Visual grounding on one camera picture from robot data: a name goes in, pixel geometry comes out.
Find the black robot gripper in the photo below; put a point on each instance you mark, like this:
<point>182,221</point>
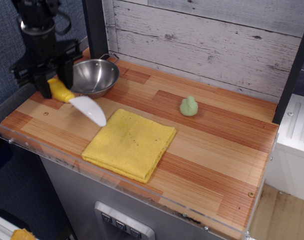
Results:
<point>45,54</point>

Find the yellow handled white knife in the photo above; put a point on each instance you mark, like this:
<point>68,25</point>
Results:
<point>84,104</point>

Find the clear acrylic table guard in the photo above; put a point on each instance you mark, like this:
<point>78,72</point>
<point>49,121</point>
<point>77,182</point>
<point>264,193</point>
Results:
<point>203,187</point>

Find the yellow folded cloth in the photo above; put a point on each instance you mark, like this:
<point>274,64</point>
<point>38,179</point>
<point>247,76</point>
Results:
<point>129,145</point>

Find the silver toy fridge cabinet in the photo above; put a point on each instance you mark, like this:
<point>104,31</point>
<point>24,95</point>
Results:
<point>78,192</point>

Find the green dough lump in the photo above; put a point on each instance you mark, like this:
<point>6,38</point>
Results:
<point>189,106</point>

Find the grey dispenser button panel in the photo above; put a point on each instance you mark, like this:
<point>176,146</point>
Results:
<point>123,222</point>

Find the yellow object at bottom left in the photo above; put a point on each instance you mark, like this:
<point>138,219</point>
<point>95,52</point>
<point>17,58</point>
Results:
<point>22,234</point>

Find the white ridged side cabinet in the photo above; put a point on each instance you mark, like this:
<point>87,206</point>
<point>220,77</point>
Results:
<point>285,171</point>

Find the stainless steel bowl with handles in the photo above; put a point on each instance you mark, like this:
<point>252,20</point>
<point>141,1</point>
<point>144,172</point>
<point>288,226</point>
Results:
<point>95,77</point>

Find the black vertical post left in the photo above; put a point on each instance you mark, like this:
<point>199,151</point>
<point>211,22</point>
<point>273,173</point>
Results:
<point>95,27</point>

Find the black vertical post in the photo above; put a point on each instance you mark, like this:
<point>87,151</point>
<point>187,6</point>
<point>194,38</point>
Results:
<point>95,27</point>
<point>293,24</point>

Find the black vertical post right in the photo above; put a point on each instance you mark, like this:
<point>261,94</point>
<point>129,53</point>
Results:
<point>293,24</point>

